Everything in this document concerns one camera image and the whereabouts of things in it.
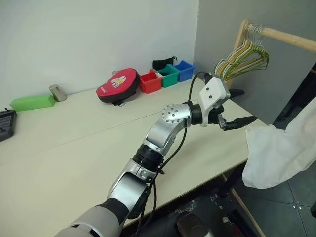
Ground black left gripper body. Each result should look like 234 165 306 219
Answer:
209 104 229 131

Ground red paddle case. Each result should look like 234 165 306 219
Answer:
96 69 141 107

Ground black drawstring pouch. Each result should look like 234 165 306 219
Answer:
152 55 178 71

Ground green plastic bin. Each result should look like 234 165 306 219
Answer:
158 64 180 88

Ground dark rounded shape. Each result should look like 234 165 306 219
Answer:
175 212 210 237

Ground black handheld controller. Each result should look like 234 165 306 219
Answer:
0 108 17 143

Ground blue plastic bin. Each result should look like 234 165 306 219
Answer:
174 60 196 83

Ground silver metal cup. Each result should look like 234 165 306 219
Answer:
48 84 68 102

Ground red plastic bin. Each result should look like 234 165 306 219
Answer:
139 69 163 94

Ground white cloth garment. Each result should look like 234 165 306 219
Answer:
241 97 316 190

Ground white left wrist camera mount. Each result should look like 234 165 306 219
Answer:
198 76 232 128

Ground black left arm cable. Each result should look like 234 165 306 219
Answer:
134 71 213 237

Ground light wooden slat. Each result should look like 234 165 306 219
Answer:
221 173 264 237

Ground green rectangular block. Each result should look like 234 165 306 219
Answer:
9 94 55 112

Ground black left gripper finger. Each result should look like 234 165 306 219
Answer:
228 88 245 100
223 116 258 131

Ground hangers on wooden rack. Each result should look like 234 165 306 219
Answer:
226 19 316 88

